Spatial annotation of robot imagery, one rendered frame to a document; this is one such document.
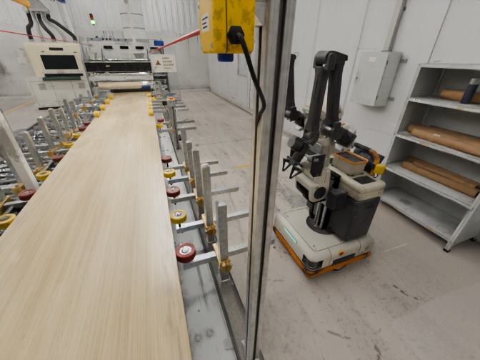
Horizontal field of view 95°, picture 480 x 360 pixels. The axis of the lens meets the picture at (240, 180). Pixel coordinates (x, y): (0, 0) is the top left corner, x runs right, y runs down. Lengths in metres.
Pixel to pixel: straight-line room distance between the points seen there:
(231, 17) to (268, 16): 0.06
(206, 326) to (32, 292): 0.63
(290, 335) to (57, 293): 1.35
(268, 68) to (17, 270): 1.12
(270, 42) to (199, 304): 1.05
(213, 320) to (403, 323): 1.43
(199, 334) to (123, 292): 0.36
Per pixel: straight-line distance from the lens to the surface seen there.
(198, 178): 1.30
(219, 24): 0.30
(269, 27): 0.34
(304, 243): 1.93
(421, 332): 2.16
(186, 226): 1.20
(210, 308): 1.14
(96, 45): 5.78
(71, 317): 0.95
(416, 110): 3.07
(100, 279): 1.00
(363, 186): 1.77
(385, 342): 2.00
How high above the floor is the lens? 1.60
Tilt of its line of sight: 30 degrees down
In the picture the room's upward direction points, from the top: straight up
